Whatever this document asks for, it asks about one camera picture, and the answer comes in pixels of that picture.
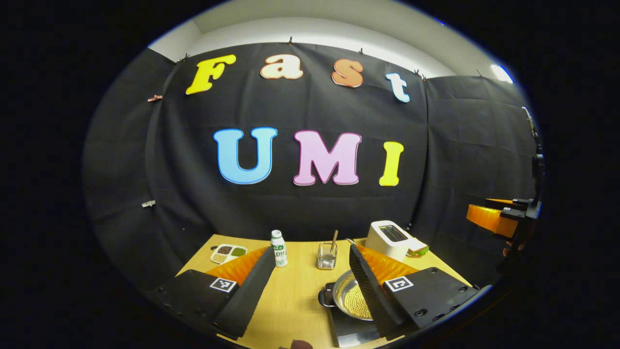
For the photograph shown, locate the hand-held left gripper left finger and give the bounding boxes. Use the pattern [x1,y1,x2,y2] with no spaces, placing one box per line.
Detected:
[148,246,277,340]

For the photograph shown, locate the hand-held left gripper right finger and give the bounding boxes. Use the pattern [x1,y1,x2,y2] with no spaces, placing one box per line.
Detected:
[349,244,480,341]

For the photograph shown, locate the stainless steel pot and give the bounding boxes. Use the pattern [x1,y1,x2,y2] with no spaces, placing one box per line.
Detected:
[318,270,376,321]

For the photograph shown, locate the black induction cooktop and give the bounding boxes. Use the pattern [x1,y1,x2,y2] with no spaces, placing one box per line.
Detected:
[325,281,388,348]

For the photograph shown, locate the pile of soybeans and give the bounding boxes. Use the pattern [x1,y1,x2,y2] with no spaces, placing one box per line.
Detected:
[344,285,373,319]

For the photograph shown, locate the white divided bean plate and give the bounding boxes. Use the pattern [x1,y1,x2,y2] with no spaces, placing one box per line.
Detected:
[211,244,248,264]

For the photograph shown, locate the white green-label drink bottle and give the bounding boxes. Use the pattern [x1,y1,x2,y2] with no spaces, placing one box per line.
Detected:
[271,230,288,268]

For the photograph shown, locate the white toaster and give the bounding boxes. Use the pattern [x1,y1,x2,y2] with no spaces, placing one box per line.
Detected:
[365,221,412,262]

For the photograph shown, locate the small ceiling light panel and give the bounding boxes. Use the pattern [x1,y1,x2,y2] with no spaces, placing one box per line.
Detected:
[491,64,513,84]

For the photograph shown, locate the wire mesh utensil basket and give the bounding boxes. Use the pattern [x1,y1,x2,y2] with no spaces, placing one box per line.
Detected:
[317,241,338,270]

